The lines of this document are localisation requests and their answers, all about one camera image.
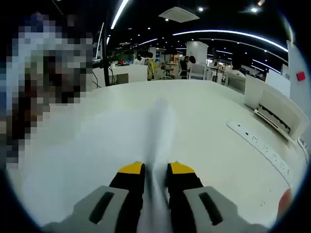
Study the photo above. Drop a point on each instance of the ceiling air conditioner unit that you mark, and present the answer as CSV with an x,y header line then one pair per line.
x,y
178,14

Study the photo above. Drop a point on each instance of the red whiteboard eraser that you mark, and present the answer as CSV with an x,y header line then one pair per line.
x,y
300,76

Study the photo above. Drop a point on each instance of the white printer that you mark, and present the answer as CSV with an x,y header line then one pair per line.
x,y
274,104

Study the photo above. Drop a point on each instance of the white whiteboard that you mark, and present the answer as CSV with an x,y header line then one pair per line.
x,y
295,58

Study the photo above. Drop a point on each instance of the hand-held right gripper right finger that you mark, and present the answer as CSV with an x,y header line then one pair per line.
x,y
189,208

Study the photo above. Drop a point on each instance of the white power strip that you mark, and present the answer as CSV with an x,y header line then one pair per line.
x,y
262,146

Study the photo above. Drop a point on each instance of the yellow stand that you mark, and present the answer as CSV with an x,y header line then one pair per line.
x,y
151,69

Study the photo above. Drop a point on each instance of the black monitor stand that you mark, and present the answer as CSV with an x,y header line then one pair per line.
x,y
106,60

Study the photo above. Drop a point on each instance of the white office chair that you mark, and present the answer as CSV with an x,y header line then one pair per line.
x,y
198,72

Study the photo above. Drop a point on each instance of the long curved ceiling light strip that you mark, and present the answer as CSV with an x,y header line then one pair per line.
x,y
119,14

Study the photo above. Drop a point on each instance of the straight ceiling light strip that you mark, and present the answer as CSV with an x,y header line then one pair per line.
x,y
230,34

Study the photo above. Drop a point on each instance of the stack of white printing papers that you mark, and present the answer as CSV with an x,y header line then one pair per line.
x,y
159,136

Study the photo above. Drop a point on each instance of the white table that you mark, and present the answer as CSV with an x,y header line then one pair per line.
x,y
206,116

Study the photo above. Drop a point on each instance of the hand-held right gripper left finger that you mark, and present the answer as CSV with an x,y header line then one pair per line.
x,y
114,208

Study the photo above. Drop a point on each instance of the person's right hand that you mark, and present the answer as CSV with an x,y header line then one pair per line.
x,y
285,202

